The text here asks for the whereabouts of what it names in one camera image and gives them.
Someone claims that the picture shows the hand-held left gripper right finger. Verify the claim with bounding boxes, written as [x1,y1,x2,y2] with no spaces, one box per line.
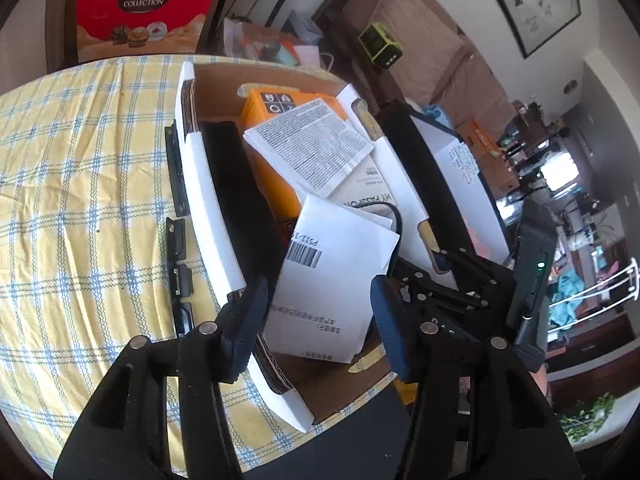
[370,275,583,480]

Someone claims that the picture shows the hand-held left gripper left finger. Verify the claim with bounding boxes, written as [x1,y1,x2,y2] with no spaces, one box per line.
[52,275,271,480]

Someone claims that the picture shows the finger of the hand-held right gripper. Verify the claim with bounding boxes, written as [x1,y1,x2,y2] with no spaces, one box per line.
[391,257,496,313]
[432,247,517,293]

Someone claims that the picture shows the white paper booklet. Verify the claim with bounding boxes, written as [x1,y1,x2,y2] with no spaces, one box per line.
[263,194,401,364]

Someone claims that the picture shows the black cable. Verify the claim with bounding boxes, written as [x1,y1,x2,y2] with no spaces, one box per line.
[345,201,404,242]

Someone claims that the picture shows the white cardboard box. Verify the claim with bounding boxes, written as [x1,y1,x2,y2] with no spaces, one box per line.
[172,62,511,433]

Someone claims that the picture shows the black fabric sleeve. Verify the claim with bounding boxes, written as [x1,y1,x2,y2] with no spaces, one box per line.
[200,121,289,301]

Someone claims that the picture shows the printed paper leaflet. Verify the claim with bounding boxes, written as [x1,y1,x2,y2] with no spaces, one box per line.
[243,99,375,199]

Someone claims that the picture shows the person's right hand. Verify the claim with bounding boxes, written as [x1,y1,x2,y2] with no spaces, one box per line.
[531,364,552,406]

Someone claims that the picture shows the teal cloth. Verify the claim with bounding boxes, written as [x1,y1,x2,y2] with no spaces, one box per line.
[549,270,585,327]

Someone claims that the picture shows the white drying rack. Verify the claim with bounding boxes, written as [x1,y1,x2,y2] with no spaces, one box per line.
[549,257,640,332]

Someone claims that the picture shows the white flat carton dark edges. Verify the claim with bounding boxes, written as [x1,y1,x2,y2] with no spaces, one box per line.
[375,102,512,266]

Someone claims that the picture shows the orange brown cardboard carton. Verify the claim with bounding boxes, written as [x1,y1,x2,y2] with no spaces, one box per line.
[457,117,517,202]

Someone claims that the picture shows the green plant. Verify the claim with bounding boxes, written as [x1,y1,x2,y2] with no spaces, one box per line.
[559,392,619,444]

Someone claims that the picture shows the yellow blue checked tablecloth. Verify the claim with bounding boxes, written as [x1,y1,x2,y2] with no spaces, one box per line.
[0,55,401,476]

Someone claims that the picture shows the orange and white product box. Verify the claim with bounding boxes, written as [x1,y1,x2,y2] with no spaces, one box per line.
[239,87,401,241]

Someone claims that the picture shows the green black cube speaker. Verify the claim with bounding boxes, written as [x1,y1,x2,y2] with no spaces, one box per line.
[358,22,404,69]

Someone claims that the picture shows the brown covered sofa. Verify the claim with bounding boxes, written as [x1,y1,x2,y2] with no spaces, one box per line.
[320,0,516,126]

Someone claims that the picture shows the framed ink painting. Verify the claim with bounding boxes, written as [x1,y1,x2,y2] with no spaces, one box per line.
[472,0,584,59]

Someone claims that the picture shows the clear plastic bag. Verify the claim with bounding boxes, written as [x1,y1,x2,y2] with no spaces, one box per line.
[222,17,262,59]

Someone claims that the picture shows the red chocolate box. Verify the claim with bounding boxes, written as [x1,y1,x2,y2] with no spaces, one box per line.
[75,0,226,63]

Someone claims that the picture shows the brown wooden panel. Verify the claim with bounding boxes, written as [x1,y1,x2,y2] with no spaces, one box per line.
[45,0,82,72]

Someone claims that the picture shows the white curtain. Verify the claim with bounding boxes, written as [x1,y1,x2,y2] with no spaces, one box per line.
[0,0,57,92]

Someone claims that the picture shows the black plastic bracket strip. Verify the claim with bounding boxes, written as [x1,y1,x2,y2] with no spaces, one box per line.
[164,122,197,339]

